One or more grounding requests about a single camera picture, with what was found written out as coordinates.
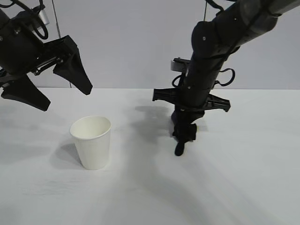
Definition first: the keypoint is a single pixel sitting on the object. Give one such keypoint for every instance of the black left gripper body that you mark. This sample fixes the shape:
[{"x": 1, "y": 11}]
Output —
[{"x": 21, "y": 49}]

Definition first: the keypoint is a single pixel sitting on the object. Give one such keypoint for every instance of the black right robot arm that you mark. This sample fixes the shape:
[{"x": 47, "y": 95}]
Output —
[{"x": 234, "y": 25}]

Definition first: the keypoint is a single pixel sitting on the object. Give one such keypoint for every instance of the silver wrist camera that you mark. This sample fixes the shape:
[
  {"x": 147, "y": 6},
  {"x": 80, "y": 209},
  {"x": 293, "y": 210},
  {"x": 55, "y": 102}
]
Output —
[
  {"x": 177, "y": 65},
  {"x": 44, "y": 16}
]

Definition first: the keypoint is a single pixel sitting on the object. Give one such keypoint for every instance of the dark purple cloth rag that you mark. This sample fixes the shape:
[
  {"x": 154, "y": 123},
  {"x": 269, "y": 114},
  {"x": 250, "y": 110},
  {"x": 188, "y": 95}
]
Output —
[{"x": 180, "y": 150}]

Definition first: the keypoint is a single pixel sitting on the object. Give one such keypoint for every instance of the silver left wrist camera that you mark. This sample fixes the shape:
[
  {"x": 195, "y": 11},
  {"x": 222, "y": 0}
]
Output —
[{"x": 44, "y": 16}]

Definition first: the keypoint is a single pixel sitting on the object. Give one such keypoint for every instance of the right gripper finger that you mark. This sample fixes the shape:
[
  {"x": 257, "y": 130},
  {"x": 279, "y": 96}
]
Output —
[
  {"x": 179, "y": 122},
  {"x": 194, "y": 116}
]

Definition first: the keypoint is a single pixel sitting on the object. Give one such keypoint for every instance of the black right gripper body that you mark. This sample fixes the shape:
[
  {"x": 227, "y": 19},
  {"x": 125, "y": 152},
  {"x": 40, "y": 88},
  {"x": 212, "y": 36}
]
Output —
[{"x": 199, "y": 89}]

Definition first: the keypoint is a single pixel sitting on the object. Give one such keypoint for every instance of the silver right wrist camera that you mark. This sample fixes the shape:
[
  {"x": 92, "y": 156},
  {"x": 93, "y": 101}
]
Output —
[{"x": 177, "y": 65}]

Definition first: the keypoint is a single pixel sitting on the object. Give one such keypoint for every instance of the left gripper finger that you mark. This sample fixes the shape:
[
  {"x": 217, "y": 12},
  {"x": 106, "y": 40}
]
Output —
[
  {"x": 28, "y": 93},
  {"x": 75, "y": 75}
]

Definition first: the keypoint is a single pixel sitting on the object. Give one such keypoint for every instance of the white paper cup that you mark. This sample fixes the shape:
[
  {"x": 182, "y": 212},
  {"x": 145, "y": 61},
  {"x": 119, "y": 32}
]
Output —
[{"x": 93, "y": 147}]

